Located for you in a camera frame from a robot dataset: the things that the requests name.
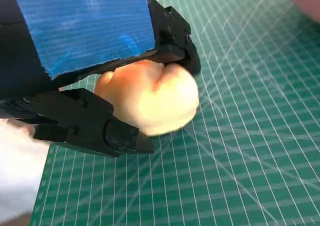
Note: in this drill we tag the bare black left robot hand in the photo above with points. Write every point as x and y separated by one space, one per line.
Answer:
75 23

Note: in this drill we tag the round pale toy bread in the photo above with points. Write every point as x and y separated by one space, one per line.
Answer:
162 103

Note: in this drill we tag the green cutting mat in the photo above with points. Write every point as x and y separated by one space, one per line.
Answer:
225 148

